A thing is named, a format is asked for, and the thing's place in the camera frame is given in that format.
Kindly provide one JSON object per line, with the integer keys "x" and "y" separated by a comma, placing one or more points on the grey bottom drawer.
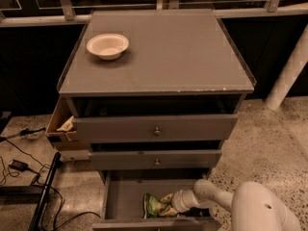
{"x": 123, "y": 201}

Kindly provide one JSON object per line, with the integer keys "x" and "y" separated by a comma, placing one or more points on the grey top drawer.
{"x": 113, "y": 129}

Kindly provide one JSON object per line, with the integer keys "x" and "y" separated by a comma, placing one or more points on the black plug with cable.
{"x": 22, "y": 133}

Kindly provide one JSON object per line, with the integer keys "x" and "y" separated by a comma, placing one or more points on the round metal top knob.
{"x": 157, "y": 132}

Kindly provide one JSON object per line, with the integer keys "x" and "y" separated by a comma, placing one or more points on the metal window railing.
{"x": 19, "y": 13}

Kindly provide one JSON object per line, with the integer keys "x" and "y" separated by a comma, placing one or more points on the black metal bar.
{"x": 44, "y": 192}

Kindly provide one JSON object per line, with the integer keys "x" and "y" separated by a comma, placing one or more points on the grey drawer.
{"x": 123, "y": 201}
{"x": 113, "y": 129}
{"x": 124, "y": 160}

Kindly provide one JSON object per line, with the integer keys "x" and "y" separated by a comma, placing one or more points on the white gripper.
{"x": 177, "y": 200}

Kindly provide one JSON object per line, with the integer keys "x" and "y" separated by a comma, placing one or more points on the grey middle drawer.
{"x": 124, "y": 160}

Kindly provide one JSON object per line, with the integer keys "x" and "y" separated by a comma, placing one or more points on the black power adapter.
{"x": 17, "y": 165}

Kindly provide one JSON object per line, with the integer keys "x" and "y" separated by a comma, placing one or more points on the grey drawer cabinet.
{"x": 178, "y": 62}

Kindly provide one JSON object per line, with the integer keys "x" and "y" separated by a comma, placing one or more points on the white paper bowl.
{"x": 108, "y": 46}

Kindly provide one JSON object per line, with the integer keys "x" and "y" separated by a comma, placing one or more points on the open cardboard box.
{"x": 66, "y": 142}

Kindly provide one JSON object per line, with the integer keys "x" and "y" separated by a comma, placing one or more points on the green jalapeno chip bag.
{"x": 152, "y": 206}

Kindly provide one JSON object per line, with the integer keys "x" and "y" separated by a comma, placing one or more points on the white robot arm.
{"x": 253, "y": 207}

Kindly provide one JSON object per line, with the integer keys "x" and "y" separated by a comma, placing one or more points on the round metal knob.
{"x": 156, "y": 162}
{"x": 157, "y": 132}

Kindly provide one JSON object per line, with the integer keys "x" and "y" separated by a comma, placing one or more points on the round metal middle knob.
{"x": 156, "y": 162}

